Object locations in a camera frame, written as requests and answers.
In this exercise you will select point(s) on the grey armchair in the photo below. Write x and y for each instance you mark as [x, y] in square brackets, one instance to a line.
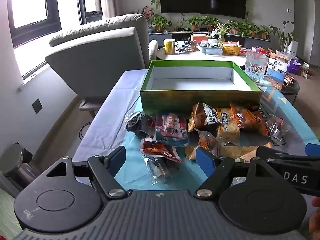
[100, 55]

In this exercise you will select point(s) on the green patterned cloth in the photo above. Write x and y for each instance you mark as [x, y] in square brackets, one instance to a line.
[6, 212]

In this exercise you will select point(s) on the tall leafy plant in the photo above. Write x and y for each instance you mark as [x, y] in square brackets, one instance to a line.
[282, 36]

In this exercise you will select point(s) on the large tan snack packet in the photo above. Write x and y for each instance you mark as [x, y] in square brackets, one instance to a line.
[245, 148]

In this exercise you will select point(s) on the pile of dark small packets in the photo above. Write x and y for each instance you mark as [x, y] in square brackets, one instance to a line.
[185, 46]

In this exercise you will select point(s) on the black wall socket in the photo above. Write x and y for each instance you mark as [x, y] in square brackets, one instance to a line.
[37, 105]

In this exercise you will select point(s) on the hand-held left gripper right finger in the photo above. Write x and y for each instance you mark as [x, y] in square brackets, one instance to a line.
[205, 161]

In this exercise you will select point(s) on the white plant pot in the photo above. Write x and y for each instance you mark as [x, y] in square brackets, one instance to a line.
[293, 48]

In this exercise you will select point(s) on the brown black snack packet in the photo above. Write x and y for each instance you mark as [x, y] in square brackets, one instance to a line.
[202, 117]

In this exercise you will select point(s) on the yellow can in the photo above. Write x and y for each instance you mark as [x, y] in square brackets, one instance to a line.
[170, 47]

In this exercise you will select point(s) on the pile of colourful packages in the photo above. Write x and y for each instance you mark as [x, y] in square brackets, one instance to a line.
[260, 51]

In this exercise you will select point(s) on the red brown snack bag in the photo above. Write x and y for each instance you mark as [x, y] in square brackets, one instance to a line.
[290, 79]

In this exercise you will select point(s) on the yellow cracker packet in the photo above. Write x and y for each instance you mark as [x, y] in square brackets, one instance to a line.
[228, 130]

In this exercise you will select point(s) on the clear dark fruit packet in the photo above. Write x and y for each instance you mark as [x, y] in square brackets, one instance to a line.
[140, 125]

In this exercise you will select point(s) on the row of potted green plants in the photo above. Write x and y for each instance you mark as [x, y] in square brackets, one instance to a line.
[160, 22]

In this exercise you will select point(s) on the blue plastic tray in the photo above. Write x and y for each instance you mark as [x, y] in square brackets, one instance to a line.
[210, 50]

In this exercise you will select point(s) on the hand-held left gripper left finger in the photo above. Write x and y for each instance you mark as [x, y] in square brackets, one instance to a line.
[117, 160]

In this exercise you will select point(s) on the green cardboard box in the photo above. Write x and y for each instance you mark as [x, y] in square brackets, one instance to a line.
[175, 100]

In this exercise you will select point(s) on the clear red-print packet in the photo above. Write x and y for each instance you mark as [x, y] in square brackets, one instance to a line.
[276, 130]

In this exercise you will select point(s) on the red flower arrangement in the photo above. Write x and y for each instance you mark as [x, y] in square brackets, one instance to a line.
[147, 12]

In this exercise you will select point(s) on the grey trash bin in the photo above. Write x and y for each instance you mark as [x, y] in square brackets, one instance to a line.
[17, 165]

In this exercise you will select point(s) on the orange red box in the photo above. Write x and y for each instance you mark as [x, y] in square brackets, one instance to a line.
[198, 38]

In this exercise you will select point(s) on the yellow woven basket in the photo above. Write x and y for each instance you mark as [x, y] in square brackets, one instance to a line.
[231, 50]

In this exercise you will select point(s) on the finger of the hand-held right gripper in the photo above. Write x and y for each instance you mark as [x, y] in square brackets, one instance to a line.
[272, 153]
[313, 149]

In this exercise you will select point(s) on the white bowl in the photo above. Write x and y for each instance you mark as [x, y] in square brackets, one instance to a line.
[214, 42]

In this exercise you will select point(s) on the dark television cabinet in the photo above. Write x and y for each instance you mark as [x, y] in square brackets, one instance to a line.
[160, 36]

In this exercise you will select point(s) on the clear plastic packet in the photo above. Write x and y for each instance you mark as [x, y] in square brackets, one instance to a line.
[157, 168]

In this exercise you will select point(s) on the pale lavender table cloth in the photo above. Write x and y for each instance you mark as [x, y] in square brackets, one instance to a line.
[112, 110]

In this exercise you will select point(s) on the small patterned gift bag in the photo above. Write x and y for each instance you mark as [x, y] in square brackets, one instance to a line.
[306, 71]

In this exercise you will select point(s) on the orange nut packet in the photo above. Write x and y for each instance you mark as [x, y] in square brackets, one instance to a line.
[250, 120]

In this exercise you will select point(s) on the glass mug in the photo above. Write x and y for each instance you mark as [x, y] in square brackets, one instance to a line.
[255, 67]

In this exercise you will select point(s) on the brown nut packet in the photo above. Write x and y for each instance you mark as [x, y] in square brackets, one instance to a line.
[205, 140]

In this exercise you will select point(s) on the wide dark-framed window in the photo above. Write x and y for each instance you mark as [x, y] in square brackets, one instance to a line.
[30, 5]

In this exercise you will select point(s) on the spider plant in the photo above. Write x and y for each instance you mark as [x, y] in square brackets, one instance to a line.
[221, 31]

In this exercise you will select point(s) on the red snack packet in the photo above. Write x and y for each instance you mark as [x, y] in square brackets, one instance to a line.
[162, 151]

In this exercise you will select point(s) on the round white coffee table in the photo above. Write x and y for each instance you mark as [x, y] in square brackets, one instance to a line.
[190, 56]

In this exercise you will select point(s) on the white blue carton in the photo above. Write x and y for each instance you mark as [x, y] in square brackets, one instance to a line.
[276, 67]

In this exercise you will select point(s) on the pink blue snack packet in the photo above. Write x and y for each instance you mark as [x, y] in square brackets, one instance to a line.
[171, 130]

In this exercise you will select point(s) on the purple bag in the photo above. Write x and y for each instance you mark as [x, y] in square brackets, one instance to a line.
[293, 67]

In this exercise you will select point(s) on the person's right hand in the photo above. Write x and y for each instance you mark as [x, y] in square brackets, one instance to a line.
[315, 215]

